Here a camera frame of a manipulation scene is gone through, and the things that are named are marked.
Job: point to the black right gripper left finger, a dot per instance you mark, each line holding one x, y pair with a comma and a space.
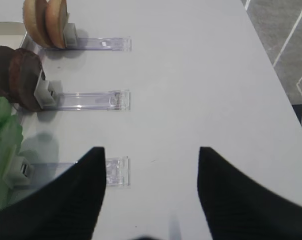
65, 209

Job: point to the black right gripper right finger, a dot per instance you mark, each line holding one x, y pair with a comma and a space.
238, 208

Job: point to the brown meat patty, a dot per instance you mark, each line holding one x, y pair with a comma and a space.
24, 72
6, 54

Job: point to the left brown meat patty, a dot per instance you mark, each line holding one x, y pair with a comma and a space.
6, 54

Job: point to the bun half rack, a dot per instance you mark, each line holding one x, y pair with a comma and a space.
56, 17
34, 12

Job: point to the left bun half right rack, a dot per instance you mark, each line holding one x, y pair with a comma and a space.
34, 12

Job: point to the right brown meat patty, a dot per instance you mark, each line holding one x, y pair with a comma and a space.
24, 72

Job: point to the green lettuce leaf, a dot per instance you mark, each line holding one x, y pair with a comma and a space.
10, 141

